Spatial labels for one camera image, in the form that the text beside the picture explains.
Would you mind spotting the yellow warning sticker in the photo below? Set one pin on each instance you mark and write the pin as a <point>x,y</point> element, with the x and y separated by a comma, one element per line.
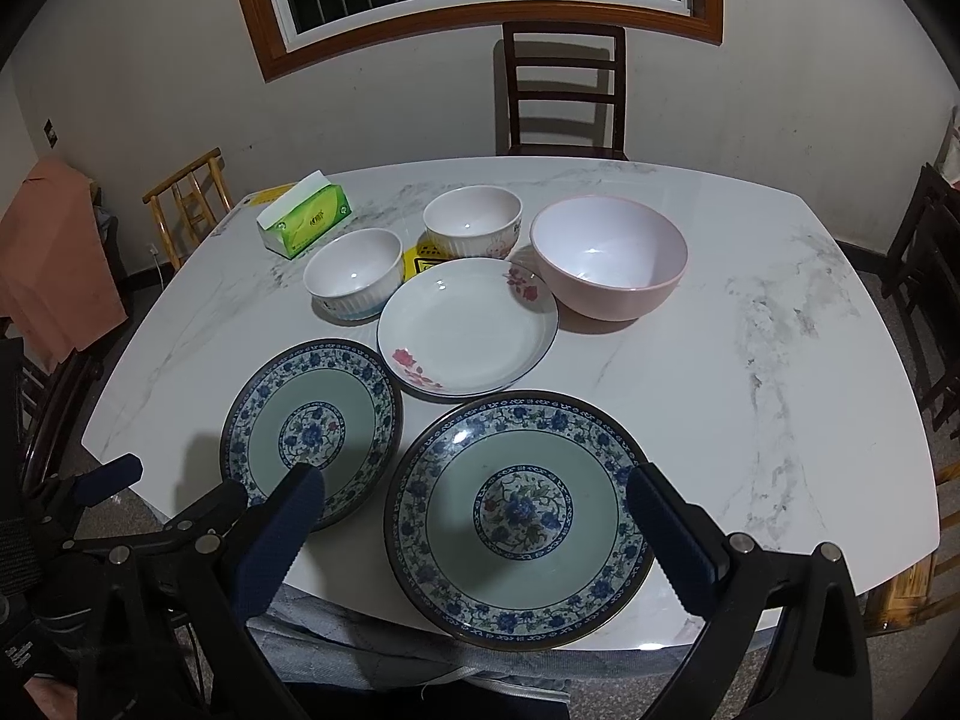
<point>422,256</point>

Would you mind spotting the large pink bowl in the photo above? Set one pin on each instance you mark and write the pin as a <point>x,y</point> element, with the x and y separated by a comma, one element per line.
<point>609,259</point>

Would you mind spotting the large blue floral plate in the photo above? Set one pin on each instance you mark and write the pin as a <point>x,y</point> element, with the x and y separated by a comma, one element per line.
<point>507,521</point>

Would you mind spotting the green tissue box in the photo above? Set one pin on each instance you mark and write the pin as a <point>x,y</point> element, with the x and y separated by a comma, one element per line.
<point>300,215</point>

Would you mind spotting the bamboo chair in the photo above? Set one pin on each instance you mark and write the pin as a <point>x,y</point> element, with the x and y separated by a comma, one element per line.
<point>188,205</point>

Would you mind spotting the dark wooden chair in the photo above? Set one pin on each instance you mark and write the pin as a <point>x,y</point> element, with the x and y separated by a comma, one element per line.
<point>565,62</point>

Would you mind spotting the white blue ribbed bowl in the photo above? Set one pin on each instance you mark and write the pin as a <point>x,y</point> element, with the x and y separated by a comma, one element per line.
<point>353,277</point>

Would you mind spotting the dark chair at right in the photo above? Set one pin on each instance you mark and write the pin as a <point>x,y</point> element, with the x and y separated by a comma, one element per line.
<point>923,260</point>

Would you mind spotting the white pink ribbed bowl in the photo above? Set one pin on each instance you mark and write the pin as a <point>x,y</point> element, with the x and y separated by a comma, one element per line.
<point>474,221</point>

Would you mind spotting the pink cloth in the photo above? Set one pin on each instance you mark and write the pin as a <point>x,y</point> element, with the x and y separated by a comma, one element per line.
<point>57,288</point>

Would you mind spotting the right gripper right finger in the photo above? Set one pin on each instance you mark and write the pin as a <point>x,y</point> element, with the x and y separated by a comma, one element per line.
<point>685,541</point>

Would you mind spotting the white rose plate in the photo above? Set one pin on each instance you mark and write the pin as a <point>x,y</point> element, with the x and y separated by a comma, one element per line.
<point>467,328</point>

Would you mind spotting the small blue floral plate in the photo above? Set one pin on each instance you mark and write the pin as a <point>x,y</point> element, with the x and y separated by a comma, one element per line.
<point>329,403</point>

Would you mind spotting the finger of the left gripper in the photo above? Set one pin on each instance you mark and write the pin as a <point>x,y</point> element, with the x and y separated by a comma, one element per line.
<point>107,480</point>
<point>214,513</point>

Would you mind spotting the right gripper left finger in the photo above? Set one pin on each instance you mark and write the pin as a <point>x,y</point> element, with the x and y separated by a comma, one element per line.
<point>271,535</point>

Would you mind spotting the dark chair at left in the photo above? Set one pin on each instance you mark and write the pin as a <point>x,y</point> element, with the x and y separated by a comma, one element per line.
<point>39,410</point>

